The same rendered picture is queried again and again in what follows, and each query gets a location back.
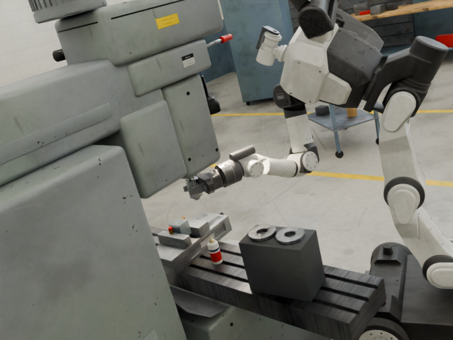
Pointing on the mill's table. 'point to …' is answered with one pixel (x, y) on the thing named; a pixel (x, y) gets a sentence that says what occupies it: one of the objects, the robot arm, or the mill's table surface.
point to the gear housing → (168, 67)
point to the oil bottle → (214, 251)
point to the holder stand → (283, 261)
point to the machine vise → (189, 243)
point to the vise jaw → (198, 227)
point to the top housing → (135, 29)
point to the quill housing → (192, 124)
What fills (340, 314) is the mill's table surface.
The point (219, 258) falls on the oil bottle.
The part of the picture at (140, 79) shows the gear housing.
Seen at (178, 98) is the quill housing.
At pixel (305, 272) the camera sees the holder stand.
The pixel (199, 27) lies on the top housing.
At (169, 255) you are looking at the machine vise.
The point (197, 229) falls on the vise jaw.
